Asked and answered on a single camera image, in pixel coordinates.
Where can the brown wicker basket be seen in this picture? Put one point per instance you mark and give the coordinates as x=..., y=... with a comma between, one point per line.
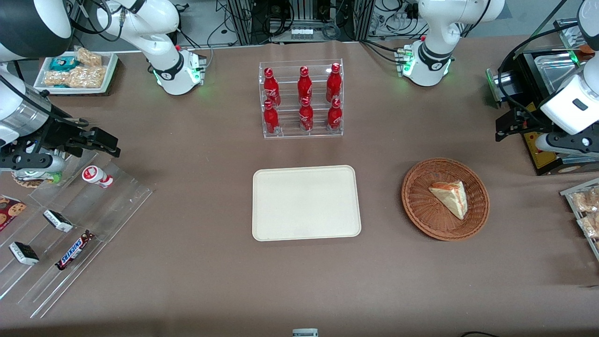
x=421, y=210

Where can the triangular sandwich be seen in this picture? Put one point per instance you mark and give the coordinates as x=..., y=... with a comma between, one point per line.
x=451, y=199

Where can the white power strip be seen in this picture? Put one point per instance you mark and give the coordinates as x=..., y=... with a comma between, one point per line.
x=302, y=33

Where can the black white snack packet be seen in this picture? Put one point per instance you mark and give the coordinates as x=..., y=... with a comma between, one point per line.
x=23, y=253
x=58, y=221

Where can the steel food pan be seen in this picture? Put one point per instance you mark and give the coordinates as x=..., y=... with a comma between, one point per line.
x=554, y=68

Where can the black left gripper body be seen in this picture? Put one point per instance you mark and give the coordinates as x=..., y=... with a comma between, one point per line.
x=526, y=119

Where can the wrapped bread pack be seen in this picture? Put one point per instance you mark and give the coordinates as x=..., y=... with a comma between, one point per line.
x=590, y=225
x=587, y=200

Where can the white snack tray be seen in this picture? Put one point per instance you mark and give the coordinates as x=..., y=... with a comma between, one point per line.
x=110, y=70

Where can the clear acrylic bottle rack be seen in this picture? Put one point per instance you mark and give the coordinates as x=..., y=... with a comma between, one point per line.
x=290, y=131

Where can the aluminium frame rack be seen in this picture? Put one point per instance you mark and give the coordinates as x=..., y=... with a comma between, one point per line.
x=238, y=21

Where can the black food warmer machine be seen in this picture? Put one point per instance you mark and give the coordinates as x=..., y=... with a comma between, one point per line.
x=543, y=159

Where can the white red yogurt bottle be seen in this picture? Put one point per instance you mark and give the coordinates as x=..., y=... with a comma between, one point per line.
x=96, y=176

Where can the small rice cracker bag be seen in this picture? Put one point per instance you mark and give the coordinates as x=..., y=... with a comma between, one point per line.
x=89, y=57

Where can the red cookie packet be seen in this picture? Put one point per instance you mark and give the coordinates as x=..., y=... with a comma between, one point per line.
x=9, y=213

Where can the grey bread tray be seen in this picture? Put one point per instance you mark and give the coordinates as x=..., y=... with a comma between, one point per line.
x=573, y=192

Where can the snickers chocolate bar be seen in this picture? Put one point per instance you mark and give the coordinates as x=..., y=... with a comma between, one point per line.
x=75, y=250

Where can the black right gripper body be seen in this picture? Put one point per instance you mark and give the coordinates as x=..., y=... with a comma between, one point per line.
x=58, y=132

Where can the cream plastic tray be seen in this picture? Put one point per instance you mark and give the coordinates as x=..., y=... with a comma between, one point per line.
x=304, y=203

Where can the teal snack packet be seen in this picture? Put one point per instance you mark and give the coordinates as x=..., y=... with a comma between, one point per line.
x=63, y=63

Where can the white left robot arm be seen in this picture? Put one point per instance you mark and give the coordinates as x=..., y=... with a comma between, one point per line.
x=435, y=47

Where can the large rice cracker bag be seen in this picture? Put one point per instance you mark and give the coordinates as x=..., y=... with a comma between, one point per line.
x=84, y=77

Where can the red cola bottle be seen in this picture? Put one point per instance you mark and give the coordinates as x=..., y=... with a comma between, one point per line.
x=270, y=86
x=270, y=119
x=334, y=116
x=333, y=82
x=306, y=117
x=304, y=84

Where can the clear acrylic stepped display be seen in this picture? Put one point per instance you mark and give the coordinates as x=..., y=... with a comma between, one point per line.
x=93, y=210

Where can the grey white small device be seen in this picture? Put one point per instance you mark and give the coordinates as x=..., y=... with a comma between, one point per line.
x=305, y=333

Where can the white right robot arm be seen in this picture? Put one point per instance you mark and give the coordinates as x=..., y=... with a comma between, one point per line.
x=159, y=47

